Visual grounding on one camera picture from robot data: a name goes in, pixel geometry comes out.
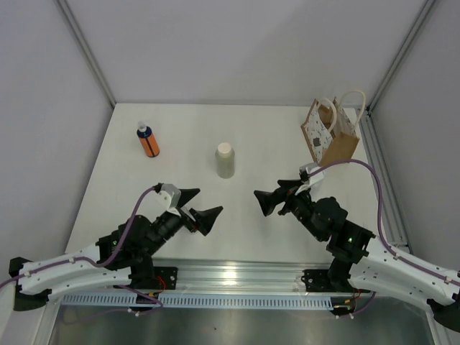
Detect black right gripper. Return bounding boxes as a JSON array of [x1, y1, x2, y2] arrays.
[[254, 179, 324, 242]]

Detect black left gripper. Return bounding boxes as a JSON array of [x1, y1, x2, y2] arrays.
[[145, 188, 222, 257]]

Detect frosted bottle with black cap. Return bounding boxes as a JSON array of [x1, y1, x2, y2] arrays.
[[215, 142, 235, 179]]

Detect orange blue pump bottle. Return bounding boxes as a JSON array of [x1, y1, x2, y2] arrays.
[[137, 121, 160, 157]]

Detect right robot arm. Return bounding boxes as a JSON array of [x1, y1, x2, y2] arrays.
[[254, 180, 459, 331]]

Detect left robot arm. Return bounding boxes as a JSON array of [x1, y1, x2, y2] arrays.
[[6, 183, 223, 311]]

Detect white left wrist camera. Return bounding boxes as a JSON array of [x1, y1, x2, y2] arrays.
[[155, 183, 181, 216]]

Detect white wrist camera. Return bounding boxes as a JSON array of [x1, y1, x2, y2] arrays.
[[295, 162, 324, 196], [155, 183, 181, 216]]

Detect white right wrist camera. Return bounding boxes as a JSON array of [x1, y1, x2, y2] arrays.
[[295, 162, 324, 196]]

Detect aluminium mounting rail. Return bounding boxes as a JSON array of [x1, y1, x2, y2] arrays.
[[153, 258, 330, 295]]

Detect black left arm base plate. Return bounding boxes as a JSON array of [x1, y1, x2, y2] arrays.
[[129, 267, 178, 290]]

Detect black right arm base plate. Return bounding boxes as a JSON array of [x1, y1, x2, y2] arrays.
[[300, 269, 354, 293]]

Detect white slotted cable duct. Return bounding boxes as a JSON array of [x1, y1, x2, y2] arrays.
[[61, 292, 334, 311]]

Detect right aluminium frame post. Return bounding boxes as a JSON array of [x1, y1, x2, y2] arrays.
[[366, 0, 439, 117]]

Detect aluminium frame post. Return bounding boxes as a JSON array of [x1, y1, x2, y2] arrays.
[[366, 0, 439, 117], [54, 0, 116, 109]]

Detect left aluminium frame post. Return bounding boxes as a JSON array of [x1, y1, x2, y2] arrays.
[[54, 0, 116, 109]]

